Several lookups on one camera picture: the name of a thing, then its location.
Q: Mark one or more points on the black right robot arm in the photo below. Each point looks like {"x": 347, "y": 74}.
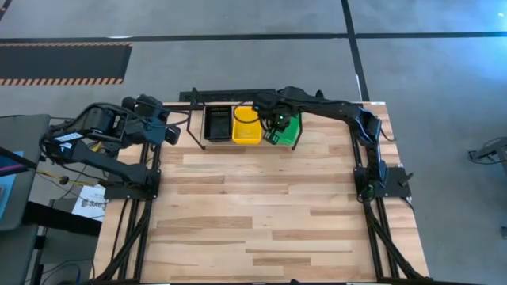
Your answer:
{"x": 336, "y": 109}

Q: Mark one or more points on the white printed paper sheet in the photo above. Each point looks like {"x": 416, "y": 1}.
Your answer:
{"x": 89, "y": 206}

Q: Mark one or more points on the black-framed screen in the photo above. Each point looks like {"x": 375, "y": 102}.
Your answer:
{"x": 20, "y": 157}

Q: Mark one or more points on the black power strip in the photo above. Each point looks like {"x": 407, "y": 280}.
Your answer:
{"x": 222, "y": 95}

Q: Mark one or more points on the black aluminium table frame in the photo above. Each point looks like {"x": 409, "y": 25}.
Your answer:
{"x": 159, "y": 158}

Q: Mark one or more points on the grey side table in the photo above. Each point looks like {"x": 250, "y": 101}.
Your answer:
{"x": 24, "y": 126}

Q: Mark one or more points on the grey metal stand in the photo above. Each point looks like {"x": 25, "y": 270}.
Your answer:
{"x": 489, "y": 150}

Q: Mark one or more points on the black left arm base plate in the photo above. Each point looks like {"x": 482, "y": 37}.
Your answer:
{"x": 119, "y": 192}

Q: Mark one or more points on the green slotted plastic basket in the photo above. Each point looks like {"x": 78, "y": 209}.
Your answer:
{"x": 291, "y": 132}

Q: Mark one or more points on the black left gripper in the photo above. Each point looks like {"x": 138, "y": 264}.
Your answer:
{"x": 172, "y": 135}

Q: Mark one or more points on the black furniture beam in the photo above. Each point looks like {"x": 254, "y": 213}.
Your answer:
{"x": 59, "y": 217}

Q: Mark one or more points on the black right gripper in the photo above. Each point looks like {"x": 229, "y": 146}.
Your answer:
{"x": 277, "y": 112}

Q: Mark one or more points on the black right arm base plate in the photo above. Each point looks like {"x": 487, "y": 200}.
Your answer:
{"x": 396, "y": 182}

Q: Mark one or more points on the black orange-striped floor mat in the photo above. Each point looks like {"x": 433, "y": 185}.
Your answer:
{"x": 59, "y": 63}

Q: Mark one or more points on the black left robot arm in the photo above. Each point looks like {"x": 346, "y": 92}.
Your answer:
{"x": 99, "y": 160}

